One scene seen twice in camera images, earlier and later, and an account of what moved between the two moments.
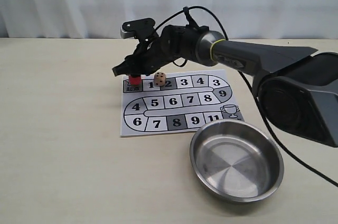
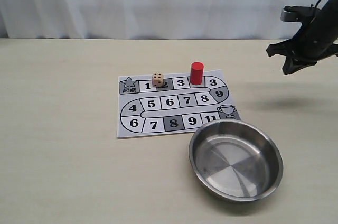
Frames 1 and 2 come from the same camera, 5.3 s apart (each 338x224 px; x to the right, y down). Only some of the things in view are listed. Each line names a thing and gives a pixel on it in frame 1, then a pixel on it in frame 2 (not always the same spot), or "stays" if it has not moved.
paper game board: (188, 100) stays
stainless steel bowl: (236, 160) stays
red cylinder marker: (134, 81) to (196, 73)
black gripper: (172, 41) to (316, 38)
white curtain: (95, 4) stays
